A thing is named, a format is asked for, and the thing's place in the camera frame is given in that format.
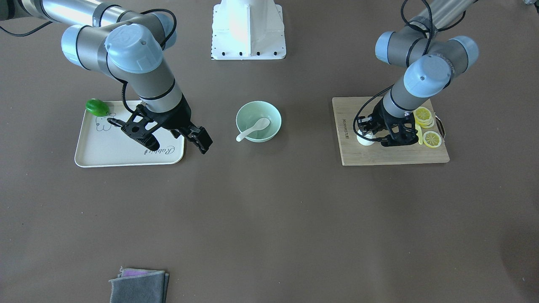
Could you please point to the yellow plastic knife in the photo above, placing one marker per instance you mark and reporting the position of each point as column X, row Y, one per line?
column 419, row 133

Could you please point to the grey folded cloth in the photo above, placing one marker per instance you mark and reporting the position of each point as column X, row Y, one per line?
column 133, row 285

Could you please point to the single lemon slice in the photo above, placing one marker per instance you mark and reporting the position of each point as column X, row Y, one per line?
column 432, row 139

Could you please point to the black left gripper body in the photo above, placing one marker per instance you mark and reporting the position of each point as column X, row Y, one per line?
column 381, row 118

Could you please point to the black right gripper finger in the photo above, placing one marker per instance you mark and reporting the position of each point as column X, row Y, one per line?
column 200, row 138
column 180, row 132

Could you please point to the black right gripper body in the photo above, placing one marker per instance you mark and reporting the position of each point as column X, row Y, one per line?
column 176, row 118

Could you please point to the cream rabbit serving tray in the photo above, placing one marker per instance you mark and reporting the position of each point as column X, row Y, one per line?
column 102, row 145

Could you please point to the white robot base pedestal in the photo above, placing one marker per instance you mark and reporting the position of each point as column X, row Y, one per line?
column 248, row 30

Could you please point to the green lime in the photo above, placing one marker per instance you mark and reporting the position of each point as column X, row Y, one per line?
column 97, row 107

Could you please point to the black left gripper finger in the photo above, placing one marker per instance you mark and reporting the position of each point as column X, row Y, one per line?
column 377, row 139
column 366, row 124

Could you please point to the white ceramic soup spoon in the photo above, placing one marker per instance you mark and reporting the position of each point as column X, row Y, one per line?
column 262, row 123

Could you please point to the white steamed bun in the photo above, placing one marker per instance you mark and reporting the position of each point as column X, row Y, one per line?
column 365, row 139

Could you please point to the wooden cutting board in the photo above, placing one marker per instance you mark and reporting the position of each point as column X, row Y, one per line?
column 354, row 153

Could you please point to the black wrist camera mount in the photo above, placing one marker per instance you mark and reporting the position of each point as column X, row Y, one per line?
column 139, row 127

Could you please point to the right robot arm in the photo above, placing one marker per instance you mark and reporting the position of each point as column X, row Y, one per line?
column 127, row 46

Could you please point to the stacked lemon slices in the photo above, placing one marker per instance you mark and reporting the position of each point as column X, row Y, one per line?
column 424, row 117

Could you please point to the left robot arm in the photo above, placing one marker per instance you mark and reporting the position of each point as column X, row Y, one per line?
column 430, row 67

